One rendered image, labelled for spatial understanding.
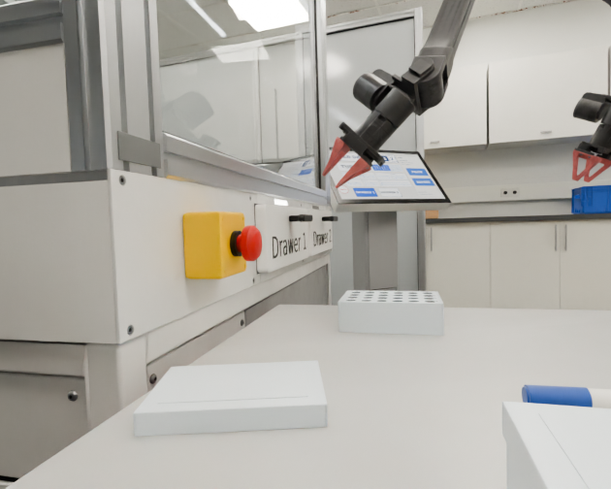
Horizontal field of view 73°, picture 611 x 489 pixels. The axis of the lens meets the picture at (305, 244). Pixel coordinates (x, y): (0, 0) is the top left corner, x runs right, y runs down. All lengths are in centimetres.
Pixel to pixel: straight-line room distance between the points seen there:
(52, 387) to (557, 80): 413
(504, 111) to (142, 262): 390
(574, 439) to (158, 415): 23
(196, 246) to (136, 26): 21
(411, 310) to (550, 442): 33
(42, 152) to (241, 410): 27
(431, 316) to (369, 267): 117
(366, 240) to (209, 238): 126
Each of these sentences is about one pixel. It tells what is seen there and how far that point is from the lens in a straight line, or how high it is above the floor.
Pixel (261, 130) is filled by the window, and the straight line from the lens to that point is 77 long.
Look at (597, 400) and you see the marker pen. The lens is 36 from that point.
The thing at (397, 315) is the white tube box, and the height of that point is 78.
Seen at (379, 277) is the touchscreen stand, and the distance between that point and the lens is 169.
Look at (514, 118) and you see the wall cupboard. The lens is 414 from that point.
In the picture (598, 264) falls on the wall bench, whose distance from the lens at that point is 386.
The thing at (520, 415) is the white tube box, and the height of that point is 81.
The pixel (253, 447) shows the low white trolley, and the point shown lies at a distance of 28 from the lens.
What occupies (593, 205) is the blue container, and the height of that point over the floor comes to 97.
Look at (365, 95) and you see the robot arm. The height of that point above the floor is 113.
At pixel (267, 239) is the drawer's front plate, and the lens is 65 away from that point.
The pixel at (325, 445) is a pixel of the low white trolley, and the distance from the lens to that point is 28.
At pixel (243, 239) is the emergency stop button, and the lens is 44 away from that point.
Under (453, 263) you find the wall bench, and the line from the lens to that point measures 371.
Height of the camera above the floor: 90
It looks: 3 degrees down
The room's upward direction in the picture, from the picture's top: 2 degrees counter-clockwise
